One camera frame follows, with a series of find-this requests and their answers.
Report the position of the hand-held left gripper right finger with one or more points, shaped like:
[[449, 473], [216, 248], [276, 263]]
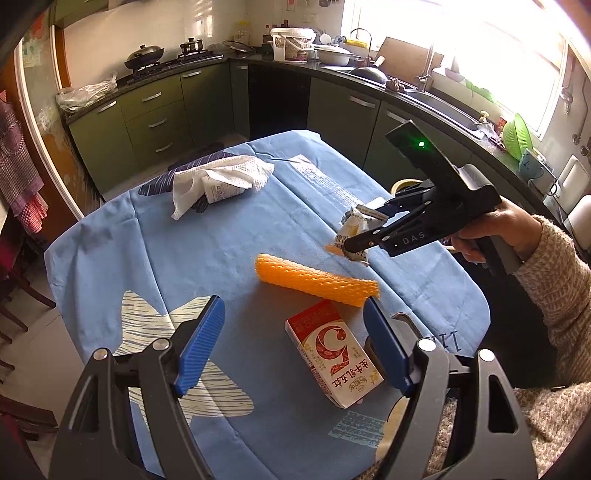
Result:
[[383, 350]]

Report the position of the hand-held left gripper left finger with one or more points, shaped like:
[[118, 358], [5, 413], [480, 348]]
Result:
[[203, 341]]

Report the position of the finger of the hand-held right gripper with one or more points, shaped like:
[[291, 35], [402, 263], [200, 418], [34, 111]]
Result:
[[364, 240], [388, 208]]

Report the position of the white yellow snack wrapper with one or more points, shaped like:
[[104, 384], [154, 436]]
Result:
[[353, 226]]

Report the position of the red white milk carton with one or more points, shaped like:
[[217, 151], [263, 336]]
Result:
[[332, 355]]

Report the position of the person's right forearm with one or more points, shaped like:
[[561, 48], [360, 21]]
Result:
[[563, 286]]

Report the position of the person's right hand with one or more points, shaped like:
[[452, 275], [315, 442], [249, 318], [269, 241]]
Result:
[[517, 226]]

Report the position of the orange foam net sleeve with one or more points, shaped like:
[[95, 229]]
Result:
[[314, 279]]

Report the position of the light teal cup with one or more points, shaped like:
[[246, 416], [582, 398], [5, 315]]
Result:
[[535, 164]]

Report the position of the small red can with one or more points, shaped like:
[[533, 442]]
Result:
[[502, 124]]

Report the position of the green plastic colander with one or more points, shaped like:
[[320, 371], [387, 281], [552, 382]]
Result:
[[521, 136]]

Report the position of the steel kitchen sink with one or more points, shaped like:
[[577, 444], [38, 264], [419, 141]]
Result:
[[438, 106]]

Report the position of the blue printed tablecloth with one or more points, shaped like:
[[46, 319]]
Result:
[[231, 244]]

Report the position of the green cloth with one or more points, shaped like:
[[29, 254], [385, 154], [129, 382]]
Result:
[[480, 91]]

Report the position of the white plastic container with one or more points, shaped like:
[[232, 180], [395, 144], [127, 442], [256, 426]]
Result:
[[581, 221], [570, 180]]

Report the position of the small white bowl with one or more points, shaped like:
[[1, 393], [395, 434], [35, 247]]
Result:
[[455, 74]]

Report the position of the black pan in sink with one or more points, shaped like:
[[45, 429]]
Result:
[[368, 74]]

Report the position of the steel kitchen faucet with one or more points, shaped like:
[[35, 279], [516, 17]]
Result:
[[427, 69]]

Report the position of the crumpled white-label plastic bottle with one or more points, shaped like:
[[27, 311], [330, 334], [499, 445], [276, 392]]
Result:
[[221, 191]]

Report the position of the wooden cutting board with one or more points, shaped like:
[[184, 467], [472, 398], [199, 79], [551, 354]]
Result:
[[406, 57]]

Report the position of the white cloth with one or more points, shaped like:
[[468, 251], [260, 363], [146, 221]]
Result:
[[194, 184]]

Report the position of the white enamel pot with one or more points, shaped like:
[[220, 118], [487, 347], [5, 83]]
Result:
[[334, 54]]

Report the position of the kitchen window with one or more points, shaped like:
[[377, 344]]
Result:
[[485, 41]]

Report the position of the dish rack with dishes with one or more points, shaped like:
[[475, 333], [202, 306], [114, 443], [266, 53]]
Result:
[[328, 38]]

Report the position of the person's beige knit sweater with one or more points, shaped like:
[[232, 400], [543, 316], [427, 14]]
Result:
[[554, 415]]

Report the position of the dark wooden chair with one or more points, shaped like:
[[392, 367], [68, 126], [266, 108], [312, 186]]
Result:
[[23, 286]]

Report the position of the white plastic bucket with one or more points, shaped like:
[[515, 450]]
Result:
[[291, 44]]

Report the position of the glass pot lid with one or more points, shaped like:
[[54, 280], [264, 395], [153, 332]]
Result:
[[239, 46]]

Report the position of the green base cabinets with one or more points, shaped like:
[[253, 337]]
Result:
[[152, 120]]

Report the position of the black gas stove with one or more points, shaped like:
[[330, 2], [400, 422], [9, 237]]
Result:
[[175, 64]]

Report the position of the glass sliding door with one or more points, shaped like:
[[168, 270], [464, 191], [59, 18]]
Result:
[[51, 129]]

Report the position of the purple checked apron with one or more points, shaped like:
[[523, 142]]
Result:
[[14, 152]]

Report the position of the clear plastic bag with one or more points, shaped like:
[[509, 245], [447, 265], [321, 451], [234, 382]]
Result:
[[85, 94]]

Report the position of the black wok with lid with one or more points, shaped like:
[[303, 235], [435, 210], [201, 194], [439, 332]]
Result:
[[144, 55]]

